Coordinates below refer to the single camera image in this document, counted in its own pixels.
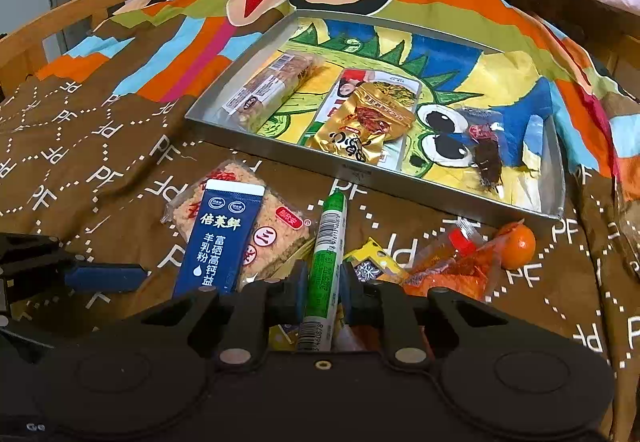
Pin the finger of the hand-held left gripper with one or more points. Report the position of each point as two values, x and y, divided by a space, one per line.
107 278

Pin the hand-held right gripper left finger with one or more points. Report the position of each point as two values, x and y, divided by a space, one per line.
298 289

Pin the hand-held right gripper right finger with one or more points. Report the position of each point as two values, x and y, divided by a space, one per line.
348 292

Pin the yellow snack packet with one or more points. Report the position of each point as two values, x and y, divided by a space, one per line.
375 267

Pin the green stick packet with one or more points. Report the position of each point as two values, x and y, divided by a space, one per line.
325 262

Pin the red print rice cracker packet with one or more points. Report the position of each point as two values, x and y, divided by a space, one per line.
280 232

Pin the blue white powder sachet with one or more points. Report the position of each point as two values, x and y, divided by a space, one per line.
217 242

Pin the orange snack packet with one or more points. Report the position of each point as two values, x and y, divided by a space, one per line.
450 272

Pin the metal tray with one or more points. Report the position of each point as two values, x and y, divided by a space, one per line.
400 183

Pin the gold snack packet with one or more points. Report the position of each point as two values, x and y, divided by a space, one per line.
360 122

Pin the small mandarin orange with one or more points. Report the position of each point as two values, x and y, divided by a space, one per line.
517 246

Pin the clear dark meat packet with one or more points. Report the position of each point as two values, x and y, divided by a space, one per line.
487 157

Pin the clear nut bar packet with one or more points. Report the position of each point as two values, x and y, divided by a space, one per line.
272 90

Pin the green white snack packet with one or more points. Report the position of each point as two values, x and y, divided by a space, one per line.
395 82

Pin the brown printed cartoon blanket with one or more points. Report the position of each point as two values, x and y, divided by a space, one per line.
125 162

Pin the dinosaur drawing paper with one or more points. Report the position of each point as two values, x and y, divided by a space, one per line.
450 67

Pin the wooden bed frame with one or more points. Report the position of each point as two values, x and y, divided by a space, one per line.
30 47

